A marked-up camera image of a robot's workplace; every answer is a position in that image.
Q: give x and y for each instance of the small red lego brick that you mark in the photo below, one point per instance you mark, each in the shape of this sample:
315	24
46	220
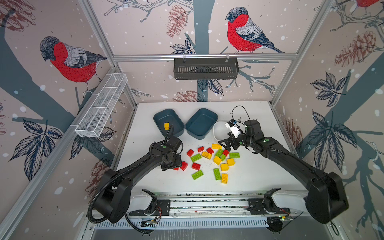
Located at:
200	149

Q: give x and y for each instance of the dark teal bin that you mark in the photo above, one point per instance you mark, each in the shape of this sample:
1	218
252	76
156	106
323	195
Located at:
199	125
169	116

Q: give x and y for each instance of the middle dark teal bin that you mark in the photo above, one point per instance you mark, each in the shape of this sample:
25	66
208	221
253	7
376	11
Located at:
199	125

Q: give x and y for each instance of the white mesh wire shelf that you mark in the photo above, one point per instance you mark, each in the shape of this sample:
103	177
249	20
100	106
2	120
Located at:
99	112

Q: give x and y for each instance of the black hanging wire basket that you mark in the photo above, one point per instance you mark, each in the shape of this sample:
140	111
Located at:
206	68

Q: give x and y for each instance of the yellow long lego top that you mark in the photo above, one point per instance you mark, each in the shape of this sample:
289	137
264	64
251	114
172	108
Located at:
216	146

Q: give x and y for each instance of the yellow long lego bottom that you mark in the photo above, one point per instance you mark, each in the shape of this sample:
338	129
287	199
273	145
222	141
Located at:
224	178

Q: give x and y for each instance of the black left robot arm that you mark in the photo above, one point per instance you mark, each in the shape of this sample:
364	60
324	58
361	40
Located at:
113	195

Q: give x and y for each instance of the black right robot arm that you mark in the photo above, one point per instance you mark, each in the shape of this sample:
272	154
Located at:
324	197

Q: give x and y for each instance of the left dark teal bin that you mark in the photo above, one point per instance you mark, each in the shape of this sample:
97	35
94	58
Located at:
169	116

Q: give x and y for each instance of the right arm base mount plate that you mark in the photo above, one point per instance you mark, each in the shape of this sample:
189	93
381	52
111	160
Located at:
265	207

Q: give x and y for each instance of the green lego brick centre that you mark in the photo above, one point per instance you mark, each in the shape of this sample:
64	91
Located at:
219	153

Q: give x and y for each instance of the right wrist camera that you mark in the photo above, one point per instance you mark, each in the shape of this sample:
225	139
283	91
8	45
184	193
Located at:
235	129

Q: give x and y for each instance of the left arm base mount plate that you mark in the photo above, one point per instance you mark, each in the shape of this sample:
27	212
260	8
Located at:
155	209

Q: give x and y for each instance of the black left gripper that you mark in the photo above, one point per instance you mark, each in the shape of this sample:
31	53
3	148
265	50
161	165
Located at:
178	163

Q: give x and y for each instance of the white plastic bin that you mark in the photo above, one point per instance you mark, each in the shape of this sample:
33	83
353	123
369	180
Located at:
220	131

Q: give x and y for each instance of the yellow long lego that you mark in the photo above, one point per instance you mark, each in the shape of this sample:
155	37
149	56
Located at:
224	178
216	146

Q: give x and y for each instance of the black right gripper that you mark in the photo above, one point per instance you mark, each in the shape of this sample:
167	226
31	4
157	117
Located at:
232	138

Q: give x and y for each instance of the yellow square lego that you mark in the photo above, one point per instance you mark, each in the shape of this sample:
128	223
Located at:
231	162
217	160
224	167

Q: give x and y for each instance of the yellow arched lego brick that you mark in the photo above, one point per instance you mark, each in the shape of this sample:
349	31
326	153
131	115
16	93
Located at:
206	155

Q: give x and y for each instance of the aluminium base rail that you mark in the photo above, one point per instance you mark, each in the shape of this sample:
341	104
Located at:
203	205

